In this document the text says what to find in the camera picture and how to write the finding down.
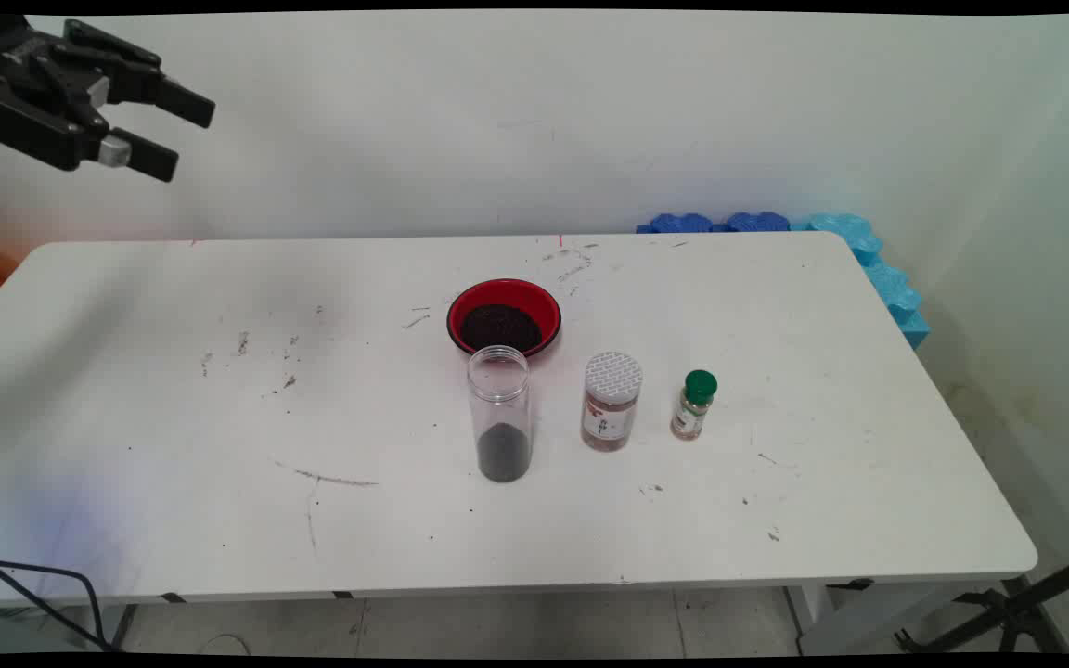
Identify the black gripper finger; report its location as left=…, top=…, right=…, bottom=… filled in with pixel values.
left=61, top=19, right=217, bottom=130
left=97, top=128, right=181, bottom=184

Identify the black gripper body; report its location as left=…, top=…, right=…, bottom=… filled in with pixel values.
left=0, top=14, right=113, bottom=173

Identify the clear jar with black seeds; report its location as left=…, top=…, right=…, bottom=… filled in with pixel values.
left=467, top=344, right=534, bottom=484

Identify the red bowl with black seeds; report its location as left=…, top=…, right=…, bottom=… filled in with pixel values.
left=446, top=278, right=562, bottom=359

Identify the spice jar with white lid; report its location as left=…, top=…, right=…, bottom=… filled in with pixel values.
left=580, top=351, right=644, bottom=454

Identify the small spice bottle green cap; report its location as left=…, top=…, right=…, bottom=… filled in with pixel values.
left=670, top=369, right=719, bottom=443

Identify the light blue foam block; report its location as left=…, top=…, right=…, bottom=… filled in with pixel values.
left=792, top=212, right=932, bottom=352

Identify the white table leg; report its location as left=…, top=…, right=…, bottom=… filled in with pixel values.
left=785, top=583, right=1009, bottom=656

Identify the black tripod stand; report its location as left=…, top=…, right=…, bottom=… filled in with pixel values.
left=895, top=547, right=1069, bottom=655

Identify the black hanging cable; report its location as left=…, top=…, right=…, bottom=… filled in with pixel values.
left=0, top=547, right=123, bottom=651

